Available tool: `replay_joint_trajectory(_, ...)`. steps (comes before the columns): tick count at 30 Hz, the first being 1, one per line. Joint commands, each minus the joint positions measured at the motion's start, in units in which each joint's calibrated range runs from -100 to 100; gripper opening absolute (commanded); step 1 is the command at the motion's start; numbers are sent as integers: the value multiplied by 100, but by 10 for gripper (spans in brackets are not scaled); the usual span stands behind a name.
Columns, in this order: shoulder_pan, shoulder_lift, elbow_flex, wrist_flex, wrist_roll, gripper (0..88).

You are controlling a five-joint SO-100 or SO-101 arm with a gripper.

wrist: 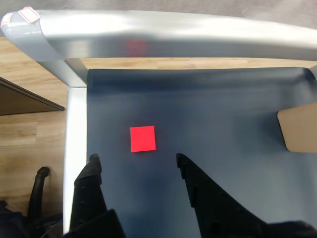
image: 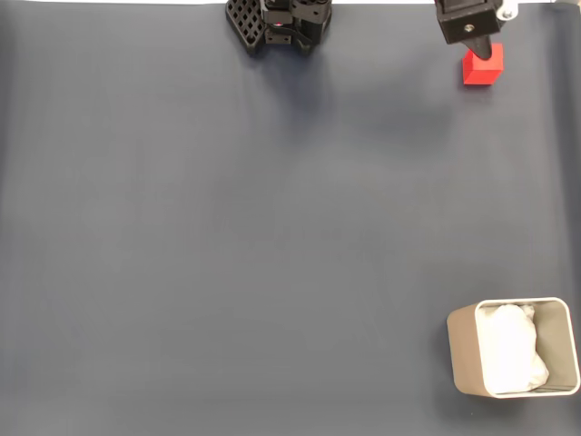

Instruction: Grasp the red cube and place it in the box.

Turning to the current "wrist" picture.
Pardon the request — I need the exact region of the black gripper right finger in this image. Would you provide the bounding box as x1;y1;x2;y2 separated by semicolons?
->
175;153;268;238

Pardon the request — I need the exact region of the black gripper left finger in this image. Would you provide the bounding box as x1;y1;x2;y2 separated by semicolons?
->
69;153;109;231

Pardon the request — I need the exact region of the red cube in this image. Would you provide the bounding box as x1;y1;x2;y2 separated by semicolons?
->
130;125;157;153

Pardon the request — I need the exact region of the beige metal box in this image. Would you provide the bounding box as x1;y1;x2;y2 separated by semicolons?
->
277;102;317;153

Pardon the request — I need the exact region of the black office chair base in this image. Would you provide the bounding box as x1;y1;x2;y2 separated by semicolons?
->
0;166;64;238

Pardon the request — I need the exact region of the dark grey table mat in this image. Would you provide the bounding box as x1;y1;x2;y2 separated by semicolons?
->
85;66;317;238

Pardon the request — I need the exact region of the brown wooden furniture panel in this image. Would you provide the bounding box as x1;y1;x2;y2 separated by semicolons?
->
0;76;65;117

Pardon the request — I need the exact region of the pink and white sticker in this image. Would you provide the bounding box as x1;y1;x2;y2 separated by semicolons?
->
17;7;41;24
0;13;13;27

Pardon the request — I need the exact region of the silver metal table frame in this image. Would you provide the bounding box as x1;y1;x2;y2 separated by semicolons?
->
0;9;317;235

